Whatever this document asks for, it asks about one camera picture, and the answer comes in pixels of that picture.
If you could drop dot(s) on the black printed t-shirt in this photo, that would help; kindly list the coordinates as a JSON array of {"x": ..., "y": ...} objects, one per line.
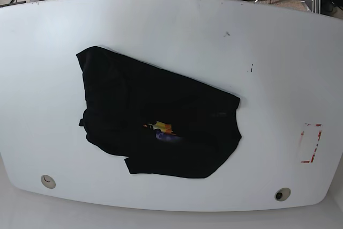
[{"x": 159, "y": 121}]

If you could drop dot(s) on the red tape rectangle marking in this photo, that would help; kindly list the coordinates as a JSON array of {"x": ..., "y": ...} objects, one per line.
[{"x": 309, "y": 141}]

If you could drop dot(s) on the right table cable grommet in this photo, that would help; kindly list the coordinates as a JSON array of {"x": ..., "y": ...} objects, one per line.
[{"x": 282, "y": 194}]

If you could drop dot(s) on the table cable grommet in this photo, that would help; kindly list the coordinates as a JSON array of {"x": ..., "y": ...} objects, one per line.
[
  {"x": 282, "y": 194},
  {"x": 48, "y": 181}
]

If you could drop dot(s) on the left table cable grommet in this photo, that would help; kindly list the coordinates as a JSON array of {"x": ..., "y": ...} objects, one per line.
[{"x": 48, "y": 181}]

